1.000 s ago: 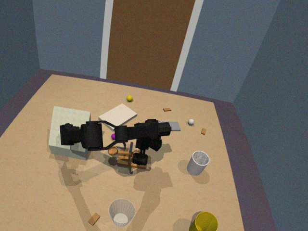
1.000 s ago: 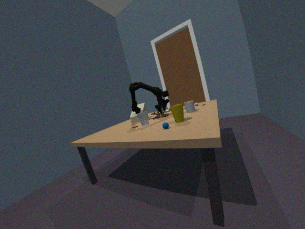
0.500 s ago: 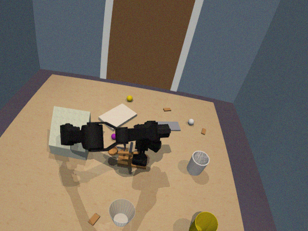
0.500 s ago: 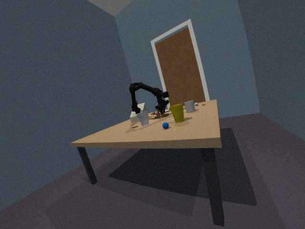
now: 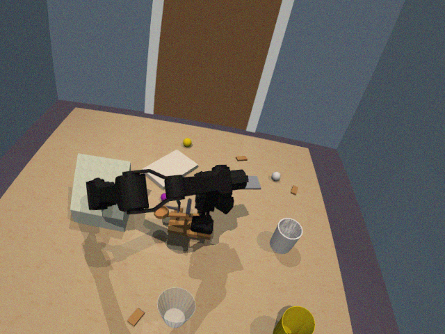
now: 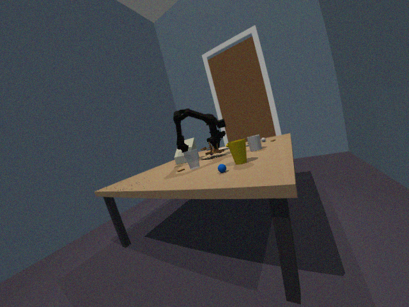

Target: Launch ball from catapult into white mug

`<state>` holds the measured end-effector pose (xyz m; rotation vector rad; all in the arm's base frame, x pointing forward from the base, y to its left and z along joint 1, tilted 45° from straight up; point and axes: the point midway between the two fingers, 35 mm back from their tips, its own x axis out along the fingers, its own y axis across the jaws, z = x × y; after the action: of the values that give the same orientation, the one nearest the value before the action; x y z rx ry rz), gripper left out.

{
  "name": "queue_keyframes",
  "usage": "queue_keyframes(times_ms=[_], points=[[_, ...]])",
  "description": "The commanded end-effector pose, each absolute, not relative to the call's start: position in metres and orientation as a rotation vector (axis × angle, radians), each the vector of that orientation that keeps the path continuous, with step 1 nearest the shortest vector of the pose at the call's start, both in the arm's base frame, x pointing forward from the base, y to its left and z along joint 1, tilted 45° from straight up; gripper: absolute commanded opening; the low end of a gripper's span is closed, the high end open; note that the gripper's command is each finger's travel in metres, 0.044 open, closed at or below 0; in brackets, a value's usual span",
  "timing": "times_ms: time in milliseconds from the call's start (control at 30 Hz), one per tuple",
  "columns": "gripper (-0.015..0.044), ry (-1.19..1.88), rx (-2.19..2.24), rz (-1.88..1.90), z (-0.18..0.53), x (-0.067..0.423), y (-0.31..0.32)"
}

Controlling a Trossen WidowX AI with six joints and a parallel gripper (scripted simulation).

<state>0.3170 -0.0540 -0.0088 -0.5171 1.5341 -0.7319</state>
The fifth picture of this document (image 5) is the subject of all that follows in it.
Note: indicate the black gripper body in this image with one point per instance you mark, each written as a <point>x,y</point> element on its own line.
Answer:
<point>203,223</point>

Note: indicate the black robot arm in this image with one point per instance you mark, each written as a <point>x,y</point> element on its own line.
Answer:
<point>130,189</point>

